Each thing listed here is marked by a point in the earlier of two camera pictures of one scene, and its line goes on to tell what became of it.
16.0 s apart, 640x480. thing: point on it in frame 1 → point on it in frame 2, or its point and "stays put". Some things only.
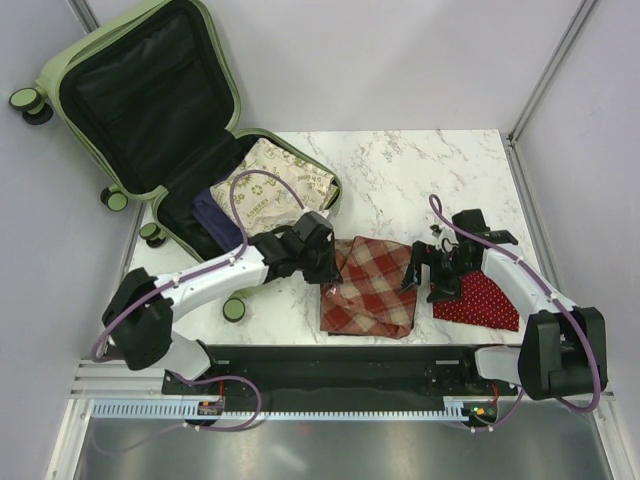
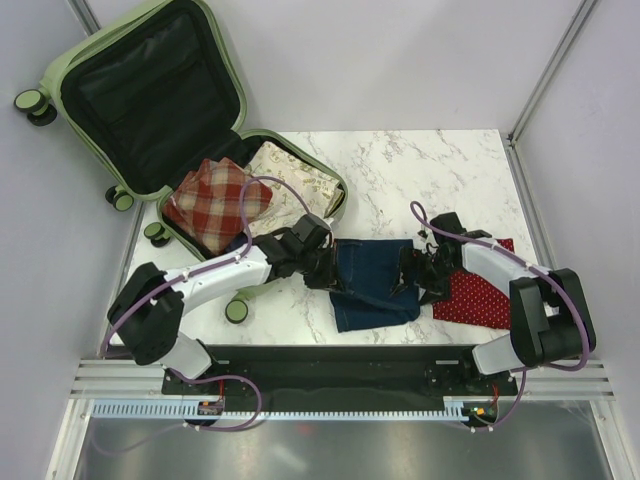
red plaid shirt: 370,300 → 207,206
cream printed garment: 263,202 stays put
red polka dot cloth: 479,302 stays put
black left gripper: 330,274 stays put
